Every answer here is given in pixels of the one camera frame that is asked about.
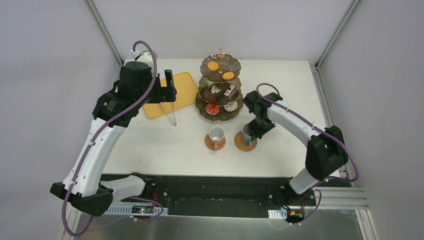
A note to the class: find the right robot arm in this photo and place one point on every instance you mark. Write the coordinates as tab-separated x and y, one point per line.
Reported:
324	151

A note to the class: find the left aluminium frame post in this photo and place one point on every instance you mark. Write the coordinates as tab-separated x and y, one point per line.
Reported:
107	37

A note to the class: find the green layered cake piece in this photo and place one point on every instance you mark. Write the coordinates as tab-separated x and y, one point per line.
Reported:
209	84

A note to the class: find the orange ceramic cup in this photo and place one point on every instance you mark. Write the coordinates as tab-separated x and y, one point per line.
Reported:
216	132

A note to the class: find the white glazed donut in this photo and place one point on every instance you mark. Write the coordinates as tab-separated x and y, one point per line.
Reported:
231	106

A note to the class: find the chocolate cake slice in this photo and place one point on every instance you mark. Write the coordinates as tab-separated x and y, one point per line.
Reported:
215	90

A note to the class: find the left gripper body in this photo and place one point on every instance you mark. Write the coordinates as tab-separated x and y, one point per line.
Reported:
167	88

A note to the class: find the right aluminium frame post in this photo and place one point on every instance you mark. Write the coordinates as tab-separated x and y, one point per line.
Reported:
348	14

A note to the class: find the red strawberry tart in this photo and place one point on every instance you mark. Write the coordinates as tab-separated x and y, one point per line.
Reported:
212	109

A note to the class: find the black mounting base plate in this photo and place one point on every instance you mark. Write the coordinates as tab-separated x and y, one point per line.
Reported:
216	196

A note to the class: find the blue ceramic cup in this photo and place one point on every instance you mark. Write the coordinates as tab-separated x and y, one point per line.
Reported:
247	136

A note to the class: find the woven round coaster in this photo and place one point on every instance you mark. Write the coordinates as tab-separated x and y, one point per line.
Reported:
214	145
242	145

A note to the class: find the three tier dark cake stand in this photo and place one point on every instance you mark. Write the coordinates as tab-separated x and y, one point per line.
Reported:
219	96

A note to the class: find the yellow serving tray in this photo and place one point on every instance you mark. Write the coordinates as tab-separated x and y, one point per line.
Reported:
183	95

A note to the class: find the aluminium frame post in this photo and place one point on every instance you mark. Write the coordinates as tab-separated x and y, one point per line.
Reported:
348	14
107	37

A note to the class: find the orange macaron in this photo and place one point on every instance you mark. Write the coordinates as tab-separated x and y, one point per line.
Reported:
228	76
213	66

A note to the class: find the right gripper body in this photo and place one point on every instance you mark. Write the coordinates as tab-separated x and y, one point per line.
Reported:
257	129

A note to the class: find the pink handled metal tongs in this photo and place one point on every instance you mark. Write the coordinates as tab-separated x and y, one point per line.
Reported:
170	115

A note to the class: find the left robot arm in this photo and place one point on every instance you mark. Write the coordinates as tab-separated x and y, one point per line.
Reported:
83	188

